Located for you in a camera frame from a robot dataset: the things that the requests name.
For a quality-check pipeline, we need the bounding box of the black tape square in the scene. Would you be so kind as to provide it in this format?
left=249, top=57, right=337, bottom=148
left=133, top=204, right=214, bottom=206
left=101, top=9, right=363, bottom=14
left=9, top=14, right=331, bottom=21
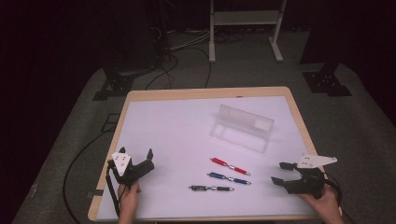
left=102, top=113, right=121, bottom=133

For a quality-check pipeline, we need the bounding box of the white table mat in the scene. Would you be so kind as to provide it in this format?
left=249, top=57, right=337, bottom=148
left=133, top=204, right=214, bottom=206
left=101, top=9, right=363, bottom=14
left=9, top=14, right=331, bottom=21
left=96, top=95, right=317, bottom=220

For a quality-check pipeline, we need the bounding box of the left hand-held gripper cable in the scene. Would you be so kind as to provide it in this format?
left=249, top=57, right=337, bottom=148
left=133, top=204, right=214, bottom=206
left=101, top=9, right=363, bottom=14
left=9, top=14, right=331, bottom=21
left=105, top=166, right=121, bottom=217

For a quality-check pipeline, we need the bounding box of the red pen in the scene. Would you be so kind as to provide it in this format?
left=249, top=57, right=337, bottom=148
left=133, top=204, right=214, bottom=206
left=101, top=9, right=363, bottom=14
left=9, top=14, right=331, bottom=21
left=210, top=157, right=251, bottom=176

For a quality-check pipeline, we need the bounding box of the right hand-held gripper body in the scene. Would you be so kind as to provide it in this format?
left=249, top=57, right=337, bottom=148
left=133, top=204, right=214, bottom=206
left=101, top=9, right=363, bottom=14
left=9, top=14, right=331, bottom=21
left=284, top=154, right=338, bottom=200

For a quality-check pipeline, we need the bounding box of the hand-held gripper cable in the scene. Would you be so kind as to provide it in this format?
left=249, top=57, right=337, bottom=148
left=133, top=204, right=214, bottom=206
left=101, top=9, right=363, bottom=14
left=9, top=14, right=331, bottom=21
left=323, top=172, right=356, bottom=224
left=105, top=166, right=121, bottom=217

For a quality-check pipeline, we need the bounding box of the right hand-held gripper cable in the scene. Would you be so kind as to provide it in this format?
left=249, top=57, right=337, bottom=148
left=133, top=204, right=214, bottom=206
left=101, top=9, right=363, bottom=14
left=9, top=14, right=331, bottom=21
left=323, top=172, right=356, bottom=224

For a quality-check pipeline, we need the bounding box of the black pen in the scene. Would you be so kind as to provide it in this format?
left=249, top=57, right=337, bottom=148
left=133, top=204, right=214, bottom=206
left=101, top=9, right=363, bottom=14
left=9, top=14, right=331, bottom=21
left=189, top=185, right=235, bottom=192

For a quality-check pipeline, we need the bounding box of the person's left hand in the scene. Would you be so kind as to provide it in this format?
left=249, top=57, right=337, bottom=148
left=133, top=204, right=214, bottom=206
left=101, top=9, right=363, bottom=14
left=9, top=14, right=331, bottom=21
left=117, top=181, right=142, bottom=216

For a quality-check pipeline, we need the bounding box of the blue pen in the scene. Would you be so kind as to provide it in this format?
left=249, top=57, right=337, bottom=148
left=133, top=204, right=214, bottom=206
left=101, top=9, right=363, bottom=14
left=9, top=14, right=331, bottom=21
left=207, top=172, right=252, bottom=186

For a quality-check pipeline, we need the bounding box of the long black floor cable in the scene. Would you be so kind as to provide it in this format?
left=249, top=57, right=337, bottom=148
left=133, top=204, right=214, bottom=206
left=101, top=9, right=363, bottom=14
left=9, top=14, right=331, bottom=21
left=63, top=130, right=108, bottom=224

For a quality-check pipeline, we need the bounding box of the person's right hand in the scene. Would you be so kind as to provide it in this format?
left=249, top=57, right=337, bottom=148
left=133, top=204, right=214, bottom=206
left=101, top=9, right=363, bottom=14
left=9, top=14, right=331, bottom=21
left=300, top=186, right=342, bottom=220

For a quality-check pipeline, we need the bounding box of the black stand base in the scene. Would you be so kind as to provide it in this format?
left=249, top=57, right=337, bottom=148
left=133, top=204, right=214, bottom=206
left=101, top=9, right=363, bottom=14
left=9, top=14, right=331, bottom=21
left=92, top=66, right=136, bottom=101
left=302, top=62, right=353, bottom=97

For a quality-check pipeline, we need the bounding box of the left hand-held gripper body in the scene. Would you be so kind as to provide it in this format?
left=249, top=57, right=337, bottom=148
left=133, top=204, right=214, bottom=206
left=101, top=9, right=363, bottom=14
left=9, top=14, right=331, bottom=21
left=106, top=151, right=156, bottom=188

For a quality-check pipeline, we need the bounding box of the white metal stand frame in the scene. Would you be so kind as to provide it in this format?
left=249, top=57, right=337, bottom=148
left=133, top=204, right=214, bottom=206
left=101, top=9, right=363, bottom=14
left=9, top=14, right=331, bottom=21
left=208, top=0, right=288, bottom=63

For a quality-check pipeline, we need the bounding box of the clear plastic pen case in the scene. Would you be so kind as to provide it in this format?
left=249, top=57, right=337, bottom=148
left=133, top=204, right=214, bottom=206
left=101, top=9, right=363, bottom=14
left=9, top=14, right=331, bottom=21
left=209, top=104, right=276, bottom=154

